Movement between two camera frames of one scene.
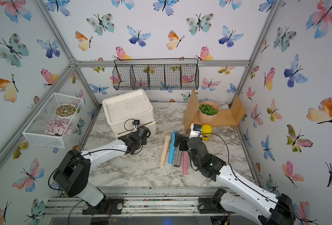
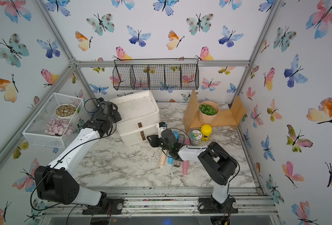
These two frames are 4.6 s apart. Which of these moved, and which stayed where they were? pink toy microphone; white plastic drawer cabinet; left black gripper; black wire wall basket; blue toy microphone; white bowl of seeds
Moved: left black gripper; white plastic drawer cabinet
Stayed: pink toy microphone; white bowl of seeds; blue toy microphone; black wire wall basket
